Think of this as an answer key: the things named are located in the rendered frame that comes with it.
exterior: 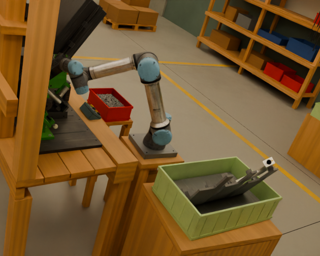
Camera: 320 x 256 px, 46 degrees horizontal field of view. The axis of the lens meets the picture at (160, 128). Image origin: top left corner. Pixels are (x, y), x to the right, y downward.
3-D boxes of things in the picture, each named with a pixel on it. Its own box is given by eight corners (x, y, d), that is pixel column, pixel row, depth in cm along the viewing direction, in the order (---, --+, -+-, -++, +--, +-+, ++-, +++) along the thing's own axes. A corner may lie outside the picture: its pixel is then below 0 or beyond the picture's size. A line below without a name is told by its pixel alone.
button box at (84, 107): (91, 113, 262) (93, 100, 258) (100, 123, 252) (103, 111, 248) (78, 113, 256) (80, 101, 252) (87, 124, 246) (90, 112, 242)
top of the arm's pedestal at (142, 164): (160, 139, 267) (161, 134, 265) (183, 165, 244) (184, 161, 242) (120, 140, 250) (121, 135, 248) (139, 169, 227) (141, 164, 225)
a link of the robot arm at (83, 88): (91, 85, 216) (84, 68, 210) (89, 93, 206) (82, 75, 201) (78, 89, 216) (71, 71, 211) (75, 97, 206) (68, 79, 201)
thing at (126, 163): (46, 75, 324) (49, 59, 317) (133, 181, 226) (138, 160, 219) (30, 75, 316) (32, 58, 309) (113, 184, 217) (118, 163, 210)
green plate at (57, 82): (61, 86, 244) (62, 53, 238) (66, 88, 238) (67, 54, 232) (43, 86, 237) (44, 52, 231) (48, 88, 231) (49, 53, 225)
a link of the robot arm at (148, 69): (172, 133, 234) (156, 50, 207) (174, 146, 221) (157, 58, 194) (153, 137, 234) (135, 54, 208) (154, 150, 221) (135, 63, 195)
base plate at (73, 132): (39, 70, 297) (40, 68, 296) (101, 147, 224) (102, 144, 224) (-18, 69, 271) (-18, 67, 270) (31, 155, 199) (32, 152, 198)
